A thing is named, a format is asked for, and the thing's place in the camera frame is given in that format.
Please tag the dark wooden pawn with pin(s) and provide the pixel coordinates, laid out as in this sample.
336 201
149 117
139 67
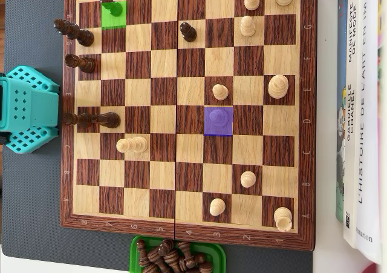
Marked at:
113 9
188 32

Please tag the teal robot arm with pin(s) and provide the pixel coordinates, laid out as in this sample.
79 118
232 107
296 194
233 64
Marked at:
33 109

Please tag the dark wooden chess piece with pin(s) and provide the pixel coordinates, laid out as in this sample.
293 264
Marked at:
164 247
186 251
140 248
148 269
155 256
172 259
205 267
200 258

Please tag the wooden folding chessboard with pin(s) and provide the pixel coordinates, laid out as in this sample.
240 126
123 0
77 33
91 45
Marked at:
187 176

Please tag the light wooden queen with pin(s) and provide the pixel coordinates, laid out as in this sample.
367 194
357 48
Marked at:
134 145

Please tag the dark wooden queen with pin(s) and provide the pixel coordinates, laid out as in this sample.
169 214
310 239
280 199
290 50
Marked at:
109 120

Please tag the light wooden king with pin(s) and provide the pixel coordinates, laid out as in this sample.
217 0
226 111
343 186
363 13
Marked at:
278 86

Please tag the dark wooden rook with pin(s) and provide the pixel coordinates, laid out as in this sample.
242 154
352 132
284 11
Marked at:
81 63
75 119

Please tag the green plastic tray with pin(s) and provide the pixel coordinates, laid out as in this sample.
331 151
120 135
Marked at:
216 251

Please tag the dark wooden king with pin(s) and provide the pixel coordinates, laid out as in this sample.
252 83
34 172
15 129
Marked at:
75 33

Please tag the white Gabrielle Chanel book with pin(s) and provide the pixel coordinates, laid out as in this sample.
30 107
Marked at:
350 164

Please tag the blue panda book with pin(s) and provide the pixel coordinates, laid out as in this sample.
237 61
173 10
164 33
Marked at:
341 58

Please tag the dark grey mat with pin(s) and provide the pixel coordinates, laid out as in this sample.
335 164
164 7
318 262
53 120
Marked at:
30 209

